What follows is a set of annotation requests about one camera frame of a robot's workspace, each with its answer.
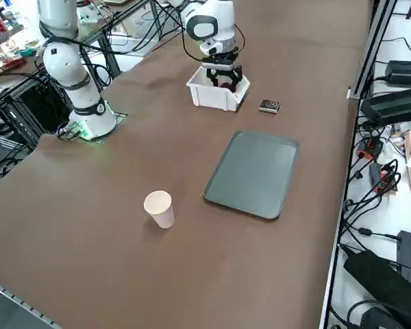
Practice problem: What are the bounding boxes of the black smooth power brick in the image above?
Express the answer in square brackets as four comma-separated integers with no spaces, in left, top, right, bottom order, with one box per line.
[384,60,411,87]

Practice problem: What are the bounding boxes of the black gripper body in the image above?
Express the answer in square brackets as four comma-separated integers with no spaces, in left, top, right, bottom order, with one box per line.
[201,51,242,72]

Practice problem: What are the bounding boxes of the aluminium frame post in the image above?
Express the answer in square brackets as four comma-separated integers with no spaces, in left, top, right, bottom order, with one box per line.
[347,0,399,101]

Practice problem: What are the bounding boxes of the orange black plug connector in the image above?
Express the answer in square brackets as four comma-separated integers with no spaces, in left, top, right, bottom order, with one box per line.
[369,162,402,195]

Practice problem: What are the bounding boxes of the gray rectangular tray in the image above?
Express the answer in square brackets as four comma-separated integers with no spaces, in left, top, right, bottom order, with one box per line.
[202,129,301,221]

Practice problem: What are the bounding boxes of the large black adapter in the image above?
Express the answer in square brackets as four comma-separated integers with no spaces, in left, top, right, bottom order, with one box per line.
[343,249,411,329]

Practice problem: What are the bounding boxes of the gray slotted rail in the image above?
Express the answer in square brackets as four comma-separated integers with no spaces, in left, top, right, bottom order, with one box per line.
[0,276,62,329]

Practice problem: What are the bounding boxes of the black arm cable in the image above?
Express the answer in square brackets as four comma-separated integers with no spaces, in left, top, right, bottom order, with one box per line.
[180,6,207,63]

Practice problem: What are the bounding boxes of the small black printed box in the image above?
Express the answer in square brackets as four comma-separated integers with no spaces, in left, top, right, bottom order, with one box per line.
[258,99,282,114]

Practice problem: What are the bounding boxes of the white paper cup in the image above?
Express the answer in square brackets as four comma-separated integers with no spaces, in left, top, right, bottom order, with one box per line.
[142,190,176,230]

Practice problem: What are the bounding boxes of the black ribbed power supply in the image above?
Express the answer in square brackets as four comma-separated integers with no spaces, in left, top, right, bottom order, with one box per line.
[359,85,411,127]

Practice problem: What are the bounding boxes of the white plastic bin box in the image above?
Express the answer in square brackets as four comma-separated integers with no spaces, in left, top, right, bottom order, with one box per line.
[186,65,252,112]

